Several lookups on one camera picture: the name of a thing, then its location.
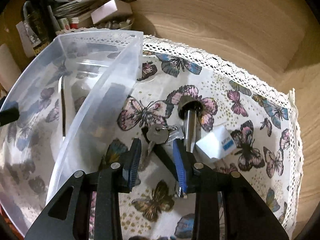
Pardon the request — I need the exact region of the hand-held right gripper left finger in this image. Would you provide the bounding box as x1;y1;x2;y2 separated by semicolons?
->
24;138;142;240

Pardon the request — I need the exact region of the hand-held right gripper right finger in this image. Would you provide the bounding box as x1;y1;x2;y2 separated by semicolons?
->
172;138;290;240

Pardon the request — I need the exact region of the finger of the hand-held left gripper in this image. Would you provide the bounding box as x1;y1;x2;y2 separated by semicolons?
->
0;102;20;127

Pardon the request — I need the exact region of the white power adapter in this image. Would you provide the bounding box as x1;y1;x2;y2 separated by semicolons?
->
195;126;235;165

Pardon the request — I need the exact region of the silver metal rod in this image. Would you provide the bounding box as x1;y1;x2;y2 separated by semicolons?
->
178;96;202;153

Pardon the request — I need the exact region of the white oval plastic dish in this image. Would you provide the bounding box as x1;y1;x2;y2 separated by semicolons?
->
58;59;105;138

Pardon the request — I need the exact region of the clear plastic storage container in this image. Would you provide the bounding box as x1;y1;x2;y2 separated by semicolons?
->
0;29;145;238

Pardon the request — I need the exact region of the beige plastic object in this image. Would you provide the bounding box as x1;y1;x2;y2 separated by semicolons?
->
0;43;21;88

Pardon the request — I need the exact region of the butterfly print lace tablecloth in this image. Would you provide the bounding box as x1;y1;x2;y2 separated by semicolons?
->
0;34;304;240

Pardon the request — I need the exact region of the white paper note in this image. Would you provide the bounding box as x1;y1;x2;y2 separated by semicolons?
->
16;22;34;58

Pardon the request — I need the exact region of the dark wine bottle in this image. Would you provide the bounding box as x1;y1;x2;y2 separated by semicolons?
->
22;0;57;55

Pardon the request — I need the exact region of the pile of magazines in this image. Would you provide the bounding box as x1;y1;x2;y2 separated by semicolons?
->
41;0;137;30

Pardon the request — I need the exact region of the bowl of pebbles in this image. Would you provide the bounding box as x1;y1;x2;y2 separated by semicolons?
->
96;17;135;30

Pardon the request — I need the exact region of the small pink box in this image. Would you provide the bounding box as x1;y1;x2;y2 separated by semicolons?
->
90;0;133;24

